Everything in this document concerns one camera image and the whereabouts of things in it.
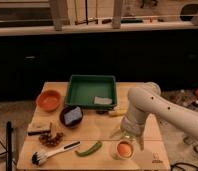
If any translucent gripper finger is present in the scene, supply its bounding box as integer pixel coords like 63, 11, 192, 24
109, 129, 122, 138
137, 134, 144, 151

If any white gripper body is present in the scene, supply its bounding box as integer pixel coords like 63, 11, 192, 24
120, 117, 145, 136

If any orange apple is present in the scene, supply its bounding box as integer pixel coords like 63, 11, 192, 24
117, 143, 132, 157

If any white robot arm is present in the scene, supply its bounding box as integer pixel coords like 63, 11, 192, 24
110, 82, 198, 150

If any white paper cup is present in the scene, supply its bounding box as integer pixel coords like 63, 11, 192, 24
111, 139, 134, 160

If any green chili pepper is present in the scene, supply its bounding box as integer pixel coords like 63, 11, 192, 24
75, 141, 103, 157

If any blue grey sponge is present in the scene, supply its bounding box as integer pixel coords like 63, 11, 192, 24
64, 107, 83, 126

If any green plastic tray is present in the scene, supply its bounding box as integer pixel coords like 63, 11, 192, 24
64, 75, 117, 110

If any dark bowl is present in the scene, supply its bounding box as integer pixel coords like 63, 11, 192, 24
59, 106, 82, 127

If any orange bowl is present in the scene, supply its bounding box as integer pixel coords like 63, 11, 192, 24
36, 90, 61, 112

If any white dish brush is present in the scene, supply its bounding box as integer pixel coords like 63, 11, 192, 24
31, 141, 80, 166

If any wooden block with black handle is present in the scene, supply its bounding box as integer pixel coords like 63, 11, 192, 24
27, 123, 52, 135

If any black chair frame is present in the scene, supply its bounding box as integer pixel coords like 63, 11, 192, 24
0, 121, 13, 171

